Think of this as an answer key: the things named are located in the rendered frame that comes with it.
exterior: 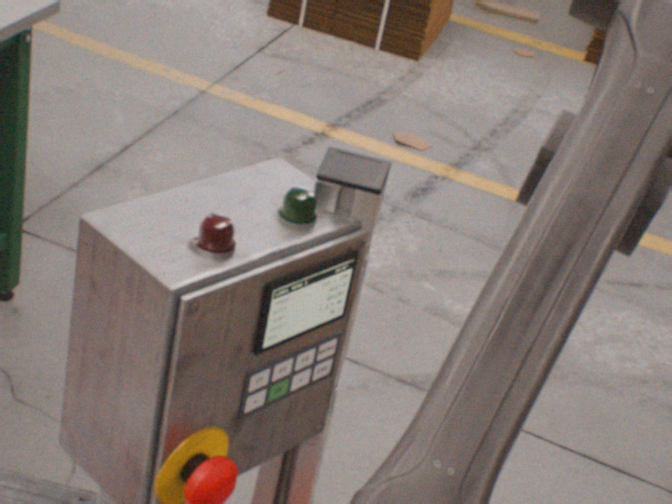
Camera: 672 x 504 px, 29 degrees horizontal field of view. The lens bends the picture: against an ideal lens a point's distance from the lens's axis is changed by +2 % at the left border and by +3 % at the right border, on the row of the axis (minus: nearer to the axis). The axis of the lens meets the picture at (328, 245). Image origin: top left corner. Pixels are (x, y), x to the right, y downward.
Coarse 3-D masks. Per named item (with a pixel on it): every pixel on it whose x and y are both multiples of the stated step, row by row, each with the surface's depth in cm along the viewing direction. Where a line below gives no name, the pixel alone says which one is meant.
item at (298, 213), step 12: (288, 192) 81; (300, 192) 81; (312, 192) 81; (288, 204) 80; (300, 204) 80; (312, 204) 81; (288, 216) 81; (300, 216) 80; (312, 216) 81; (300, 228) 81
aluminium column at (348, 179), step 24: (336, 168) 84; (360, 168) 84; (384, 168) 85; (336, 192) 83; (360, 192) 82; (384, 192) 86; (360, 216) 83; (360, 288) 89; (336, 384) 91; (312, 456) 95; (264, 480) 97; (288, 480) 97; (312, 480) 96
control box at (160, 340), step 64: (192, 192) 82; (256, 192) 84; (128, 256) 75; (192, 256) 76; (256, 256) 78; (320, 256) 81; (128, 320) 77; (192, 320) 75; (256, 320) 79; (64, 384) 85; (128, 384) 79; (192, 384) 78; (320, 384) 89; (64, 448) 87; (128, 448) 81; (192, 448) 81; (256, 448) 87
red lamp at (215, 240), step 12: (216, 216) 76; (204, 228) 76; (216, 228) 76; (228, 228) 76; (204, 240) 76; (216, 240) 76; (228, 240) 76; (204, 252) 76; (216, 252) 76; (228, 252) 76
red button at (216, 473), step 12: (204, 456) 82; (216, 456) 81; (192, 468) 81; (204, 468) 80; (216, 468) 80; (228, 468) 81; (192, 480) 80; (204, 480) 80; (216, 480) 80; (228, 480) 81; (192, 492) 80; (204, 492) 80; (216, 492) 81; (228, 492) 82
